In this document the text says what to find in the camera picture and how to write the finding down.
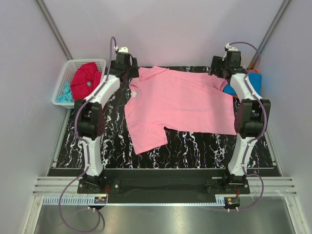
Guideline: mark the white plastic laundry basket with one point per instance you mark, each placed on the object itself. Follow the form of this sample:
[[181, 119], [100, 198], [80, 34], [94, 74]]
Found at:
[[66, 75]]

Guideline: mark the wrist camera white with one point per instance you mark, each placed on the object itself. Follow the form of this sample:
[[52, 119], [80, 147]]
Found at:
[[228, 47], [121, 49]]

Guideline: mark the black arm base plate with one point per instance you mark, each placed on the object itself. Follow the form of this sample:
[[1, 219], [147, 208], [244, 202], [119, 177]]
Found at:
[[161, 181]]

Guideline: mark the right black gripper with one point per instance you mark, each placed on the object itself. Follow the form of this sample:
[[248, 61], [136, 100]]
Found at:
[[217, 61]]

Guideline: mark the light blue garment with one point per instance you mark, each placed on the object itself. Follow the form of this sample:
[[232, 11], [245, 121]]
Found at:
[[66, 96]]

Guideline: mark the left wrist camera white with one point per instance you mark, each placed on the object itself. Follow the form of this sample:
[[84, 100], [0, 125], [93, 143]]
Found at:
[[121, 49]]

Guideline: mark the right aluminium corner post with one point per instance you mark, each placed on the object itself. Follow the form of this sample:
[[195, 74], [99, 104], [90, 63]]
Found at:
[[274, 24]]

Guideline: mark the aluminium frame rail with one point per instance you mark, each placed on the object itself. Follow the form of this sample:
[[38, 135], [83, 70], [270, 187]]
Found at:
[[61, 190]]

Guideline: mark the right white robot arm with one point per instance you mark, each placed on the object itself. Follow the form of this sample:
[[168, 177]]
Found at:
[[251, 117]]

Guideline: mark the folded orange t-shirt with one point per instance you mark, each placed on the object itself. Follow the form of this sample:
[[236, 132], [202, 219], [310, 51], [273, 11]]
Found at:
[[254, 70]]

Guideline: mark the folded blue t-shirt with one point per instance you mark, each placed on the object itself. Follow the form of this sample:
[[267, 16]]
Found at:
[[255, 80]]

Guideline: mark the aluminium corner post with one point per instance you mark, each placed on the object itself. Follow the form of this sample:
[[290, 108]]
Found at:
[[53, 27], [274, 24]]

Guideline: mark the red t-shirt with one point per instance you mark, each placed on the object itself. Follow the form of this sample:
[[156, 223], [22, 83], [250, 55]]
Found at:
[[85, 81]]

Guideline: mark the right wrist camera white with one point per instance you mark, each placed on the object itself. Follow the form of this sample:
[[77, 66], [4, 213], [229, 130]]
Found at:
[[228, 47]]

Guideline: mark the black marble pattern mat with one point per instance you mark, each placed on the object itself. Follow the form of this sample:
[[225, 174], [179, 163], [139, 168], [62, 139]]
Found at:
[[183, 150]]

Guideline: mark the left aluminium corner post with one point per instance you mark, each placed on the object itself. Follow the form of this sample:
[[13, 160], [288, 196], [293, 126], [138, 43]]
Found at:
[[53, 27]]

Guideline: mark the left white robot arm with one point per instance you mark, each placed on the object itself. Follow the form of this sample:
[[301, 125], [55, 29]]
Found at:
[[89, 117]]

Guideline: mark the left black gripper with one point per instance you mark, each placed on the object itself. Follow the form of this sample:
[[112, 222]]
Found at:
[[133, 72]]

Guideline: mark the pink t-shirt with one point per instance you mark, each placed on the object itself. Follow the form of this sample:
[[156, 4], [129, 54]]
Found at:
[[187, 102]]

